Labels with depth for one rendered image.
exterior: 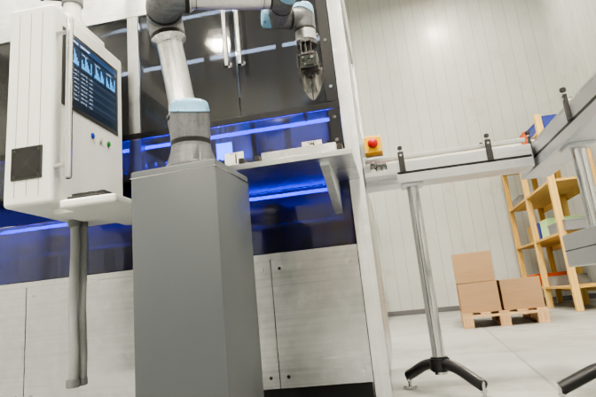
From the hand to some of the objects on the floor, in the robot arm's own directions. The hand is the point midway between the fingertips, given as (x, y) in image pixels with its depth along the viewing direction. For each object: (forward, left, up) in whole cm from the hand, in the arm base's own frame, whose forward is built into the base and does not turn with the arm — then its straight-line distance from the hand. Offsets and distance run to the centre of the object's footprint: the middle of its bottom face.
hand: (313, 97), depth 180 cm
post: (+39, -7, -110) cm, 117 cm away
